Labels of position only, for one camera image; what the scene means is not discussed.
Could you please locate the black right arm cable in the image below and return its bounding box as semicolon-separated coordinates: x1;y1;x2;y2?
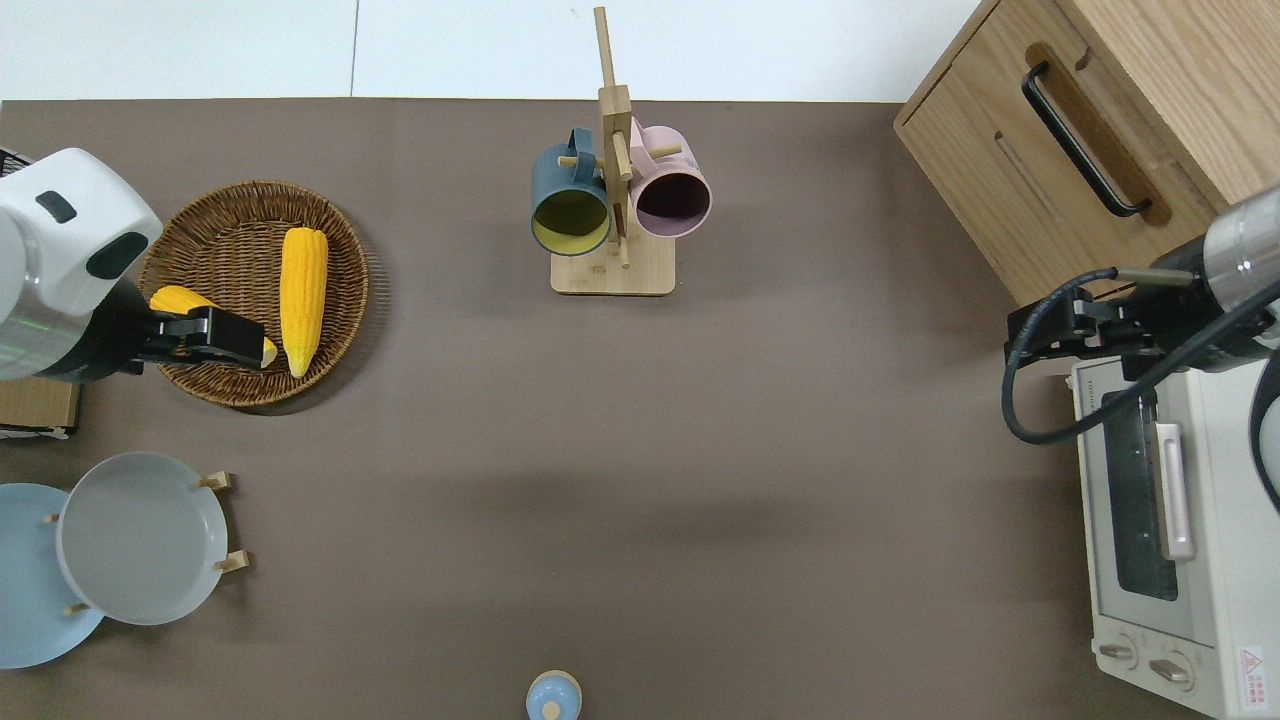
1002;266;1280;446

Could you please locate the small yellow corn cob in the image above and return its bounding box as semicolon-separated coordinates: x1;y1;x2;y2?
149;286;279;369

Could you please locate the grey plate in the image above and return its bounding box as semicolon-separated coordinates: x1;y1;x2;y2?
55;452;229;627

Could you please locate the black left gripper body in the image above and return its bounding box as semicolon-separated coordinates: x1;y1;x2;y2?
128;305;217;364

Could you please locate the dark teal mug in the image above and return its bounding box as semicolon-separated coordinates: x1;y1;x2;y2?
529;127;613;257

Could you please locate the pink mug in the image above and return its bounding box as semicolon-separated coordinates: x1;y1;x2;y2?
628;118;713;239

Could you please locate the cream oven door handle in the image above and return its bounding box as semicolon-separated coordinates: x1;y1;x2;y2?
1155;422;1197;561

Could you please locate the wooden cabinet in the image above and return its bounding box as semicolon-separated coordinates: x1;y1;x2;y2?
893;0;1280;307

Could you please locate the round wicker basket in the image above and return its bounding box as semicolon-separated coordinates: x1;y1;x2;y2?
137;180;371;409

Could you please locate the cream toaster oven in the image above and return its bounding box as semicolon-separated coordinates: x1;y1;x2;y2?
1070;355;1280;720

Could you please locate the light blue plate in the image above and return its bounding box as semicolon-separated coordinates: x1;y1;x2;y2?
0;483;106;670

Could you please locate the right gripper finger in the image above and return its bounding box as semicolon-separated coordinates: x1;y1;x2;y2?
1008;295;1080;337
1008;322;1080;362

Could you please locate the wooden mug tree stand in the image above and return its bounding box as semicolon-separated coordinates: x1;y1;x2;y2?
550;6;677;297

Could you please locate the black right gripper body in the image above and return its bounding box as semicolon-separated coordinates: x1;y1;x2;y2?
1075;285;1172;382

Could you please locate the blue round bell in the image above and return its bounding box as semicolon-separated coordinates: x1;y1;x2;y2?
526;670;583;720

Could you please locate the large yellow corn cob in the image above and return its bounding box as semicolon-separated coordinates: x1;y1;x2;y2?
279;227;329;379

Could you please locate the wooden plate rack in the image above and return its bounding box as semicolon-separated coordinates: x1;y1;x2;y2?
40;470;251;616

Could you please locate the black cabinet handle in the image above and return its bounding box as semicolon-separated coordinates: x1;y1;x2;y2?
1021;62;1153;218

